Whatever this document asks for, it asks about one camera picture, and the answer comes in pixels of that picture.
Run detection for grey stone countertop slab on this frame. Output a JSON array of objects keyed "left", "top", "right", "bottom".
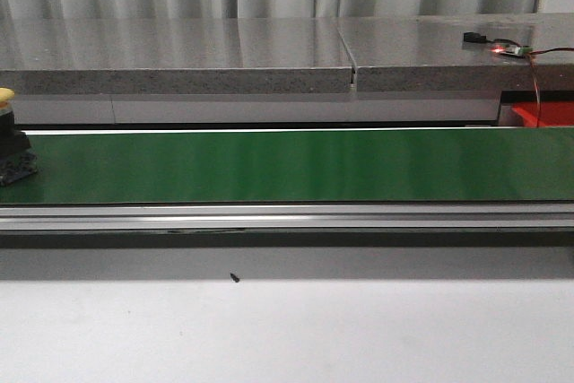
[
  {"left": 337, "top": 13, "right": 573, "bottom": 92},
  {"left": 1, "top": 18, "right": 353, "bottom": 95}
]

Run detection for yellow mushroom push button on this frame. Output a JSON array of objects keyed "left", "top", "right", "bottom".
[{"left": 1, "top": 88, "right": 38, "bottom": 187}]

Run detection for red plastic bin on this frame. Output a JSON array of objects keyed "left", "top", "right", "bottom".
[{"left": 511, "top": 101, "right": 574, "bottom": 127}]

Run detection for small green circuit board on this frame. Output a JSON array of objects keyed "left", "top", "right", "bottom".
[{"left": 491, "top": 43, "right": 533, "bottom": 58}]

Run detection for aluminium conveyor side rail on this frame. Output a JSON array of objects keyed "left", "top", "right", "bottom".
[{"left": 1, "top": 202, "right": 573, "bottom": 233}]

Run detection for grey stone countertop slab right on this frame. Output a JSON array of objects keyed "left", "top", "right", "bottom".
[{"left": 337, "top": 13, "right": 573, "bottom": 92}]

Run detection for black usb plug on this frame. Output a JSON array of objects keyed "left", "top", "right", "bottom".
[{"left": 463, "top": 31, "right": 490, "bottom": 44}]

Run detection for grey stone countertop slab left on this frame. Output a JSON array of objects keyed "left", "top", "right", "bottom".
[{"left": 1, "top": 18, "right": 353, "bottom": 95}]

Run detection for red and brown wire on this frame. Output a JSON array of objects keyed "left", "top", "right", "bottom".
[{"left": 523, "top": 48, "right": 574, "bottom": 129}]

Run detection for green conveyor belt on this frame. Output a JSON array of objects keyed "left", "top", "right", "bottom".
[{"left": 1, "top": 127, "right": 573, "bottom": 205}]

